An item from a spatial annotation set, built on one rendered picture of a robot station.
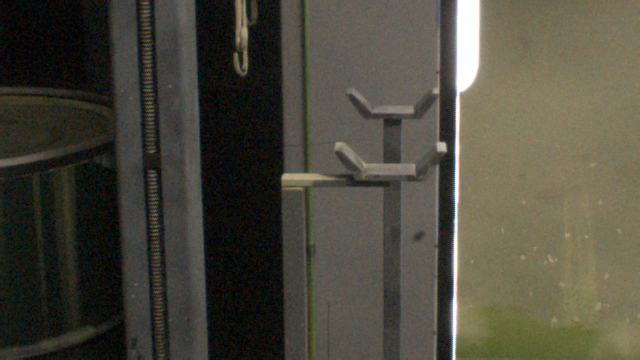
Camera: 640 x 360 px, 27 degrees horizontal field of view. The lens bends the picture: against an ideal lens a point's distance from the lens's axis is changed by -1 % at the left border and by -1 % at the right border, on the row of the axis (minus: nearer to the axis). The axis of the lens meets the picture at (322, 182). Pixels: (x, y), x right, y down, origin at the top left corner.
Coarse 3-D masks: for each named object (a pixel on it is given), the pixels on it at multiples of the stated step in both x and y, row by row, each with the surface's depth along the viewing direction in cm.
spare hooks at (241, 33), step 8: (240, 0) 153; (240, 8) 154; (256, 8) 159; (240, 16) 154; (256, 16) 159; (240, 24) 154; (248, 24) 158; (240, 32) 151; (240, 40) 152; (240, 48) 152; (240, 72) 154
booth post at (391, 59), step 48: (288, 0) 149; (336, 0) 149; (384, 0) 149; (432, 0) 148; (288, 48) 151; (336, 48) 151; (384, 48) 150; (432, 48) 150; (288, 96) 152; (336, 96) 152; (384, 96) 152; (288, 144) 154; (432, 144) 153; (336, 192) 155; (432, 192) 154; (336, 240) 157; (432, 240) 156; (336, 288) 158; (432, 288) 157; (336, 336) 160; (432, 336) 159
